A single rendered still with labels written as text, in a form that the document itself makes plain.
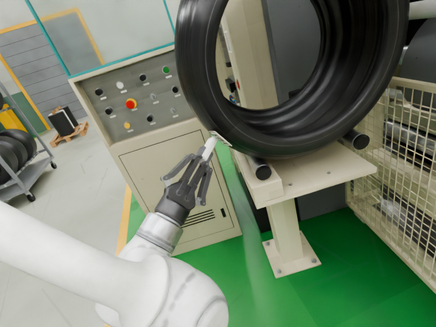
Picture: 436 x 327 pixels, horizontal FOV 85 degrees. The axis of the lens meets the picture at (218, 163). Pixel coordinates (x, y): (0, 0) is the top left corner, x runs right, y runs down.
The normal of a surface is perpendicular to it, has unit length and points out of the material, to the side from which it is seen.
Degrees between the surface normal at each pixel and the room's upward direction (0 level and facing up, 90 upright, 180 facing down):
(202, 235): 90
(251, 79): 90
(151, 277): 35
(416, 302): 0
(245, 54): 90
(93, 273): 54
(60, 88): 90
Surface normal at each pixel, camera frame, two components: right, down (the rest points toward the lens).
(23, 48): 0.26, 0.40
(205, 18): -0.06, 0.40
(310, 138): 0.16, 0.60
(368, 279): -0.28, -0.84
